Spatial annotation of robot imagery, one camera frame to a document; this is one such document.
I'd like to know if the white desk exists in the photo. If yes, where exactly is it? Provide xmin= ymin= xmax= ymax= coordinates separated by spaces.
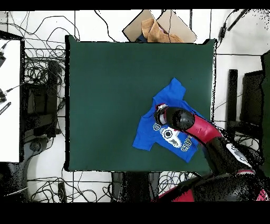
xmin=0 ymin=39 xmax=22 ymax=163

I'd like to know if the black striped bar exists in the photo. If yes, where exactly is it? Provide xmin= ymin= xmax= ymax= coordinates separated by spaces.
xmin=0 ymin=101 xmax=12 ymax=116

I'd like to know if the long black cable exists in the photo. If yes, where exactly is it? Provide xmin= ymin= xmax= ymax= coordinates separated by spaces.
xmin=94 ymin=10 xmax=116 ymax=42

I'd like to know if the dark green table cloth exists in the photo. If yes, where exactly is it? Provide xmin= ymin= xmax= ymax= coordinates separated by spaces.
xmin=64 ymin=35 xmax=217 ymax=176

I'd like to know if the blue printed t-shirt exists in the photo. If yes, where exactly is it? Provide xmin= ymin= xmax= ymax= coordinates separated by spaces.
xmin=132 ymin=77 xmax=208 ymax=164

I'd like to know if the thin black rod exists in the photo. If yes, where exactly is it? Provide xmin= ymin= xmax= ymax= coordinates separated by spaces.
xmin=226 ymin=8 xmax=250 ymax=32

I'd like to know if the brown cardboard box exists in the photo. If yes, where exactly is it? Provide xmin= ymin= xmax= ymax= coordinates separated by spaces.
xmin=122 ymin=9 xmax=198 ymax=43

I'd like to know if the green draped cloth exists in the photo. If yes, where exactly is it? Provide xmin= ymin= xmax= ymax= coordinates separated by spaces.
xmin=259 ymin=50 xmax=270 ymax=176

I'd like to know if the black cable tangle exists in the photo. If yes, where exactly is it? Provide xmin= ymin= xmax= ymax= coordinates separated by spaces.
xmin=27 ymin=175 xmax=112 ymax=203
xmin=159 ymin=124 xmax=261 ymax=197
xmin=21 ymin=10 xmax=82 ymax=72

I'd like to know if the black power adapter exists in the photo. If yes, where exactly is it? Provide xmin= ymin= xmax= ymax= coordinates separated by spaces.
xmin=218 ymin=22 xmax=228 ymax=41

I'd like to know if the tan towel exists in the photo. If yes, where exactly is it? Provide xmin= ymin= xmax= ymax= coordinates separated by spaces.
xmin=141 ymin=18 xmax=184 ymax=43

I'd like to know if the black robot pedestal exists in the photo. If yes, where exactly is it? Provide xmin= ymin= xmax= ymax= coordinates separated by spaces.
xmin=111 ymin=171 xmax=161 ymax=202

